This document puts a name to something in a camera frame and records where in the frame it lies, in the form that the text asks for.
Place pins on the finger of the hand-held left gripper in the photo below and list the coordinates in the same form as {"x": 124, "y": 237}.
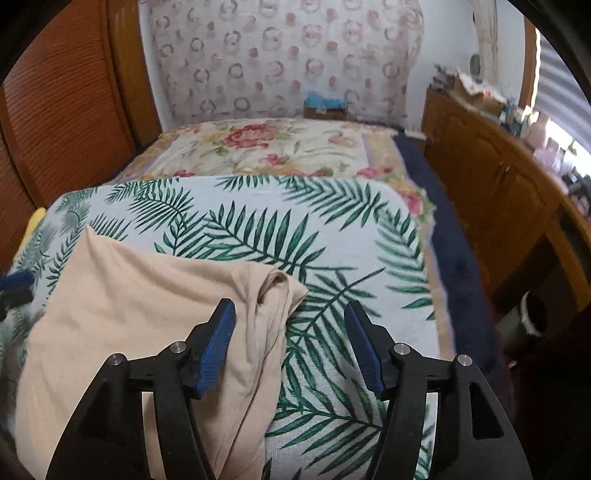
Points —
{"x": 16, "y": 279}
{"x": 14, "y": 299}

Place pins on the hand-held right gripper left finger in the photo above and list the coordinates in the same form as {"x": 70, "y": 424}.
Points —
{"x": 217, "y": 346}

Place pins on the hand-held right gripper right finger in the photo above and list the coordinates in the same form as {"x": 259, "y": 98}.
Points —
{"x": 367, "y": 355}

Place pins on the beige t-shirt with yellow print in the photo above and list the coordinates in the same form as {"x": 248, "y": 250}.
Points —
{"x": 138, "y": 300}

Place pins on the yellow cloth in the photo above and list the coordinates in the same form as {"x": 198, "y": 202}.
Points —
{"x": 33, "y": 226}

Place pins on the navy blue bed sheet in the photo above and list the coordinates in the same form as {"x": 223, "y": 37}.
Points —
{"x": 457, "y": 258}

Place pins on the palm leaf print blanket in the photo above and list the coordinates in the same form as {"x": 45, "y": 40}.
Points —
{"x": 277, "y": 221}

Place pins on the white trash bin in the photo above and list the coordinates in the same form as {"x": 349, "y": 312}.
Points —
{"x": 533, "y": 314}

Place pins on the wooden louvered wardrobe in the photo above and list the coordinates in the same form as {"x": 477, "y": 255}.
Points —
{"x": 64, "y": 115}

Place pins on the floral bed cover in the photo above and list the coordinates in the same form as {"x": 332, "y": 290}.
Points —
{"x": 258, "y": 143}

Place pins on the wooden dresser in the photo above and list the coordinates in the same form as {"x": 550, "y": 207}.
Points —
{"x": 489, "y": 170}

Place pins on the blue tissue box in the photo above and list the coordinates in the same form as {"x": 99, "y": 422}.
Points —
{"x": 325, "y": 107}

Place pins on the pink soft item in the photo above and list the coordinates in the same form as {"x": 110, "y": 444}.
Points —
{"x": 545, "y": 138}

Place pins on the clutter on dresser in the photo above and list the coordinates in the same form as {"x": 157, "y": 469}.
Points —
{"x": 480, "y": 90}

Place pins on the window blinds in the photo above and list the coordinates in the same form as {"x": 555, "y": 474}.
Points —
{"x": 561, "y": 78}

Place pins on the cream lace curtain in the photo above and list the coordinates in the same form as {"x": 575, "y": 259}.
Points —
{"x": 487, "y": 32}

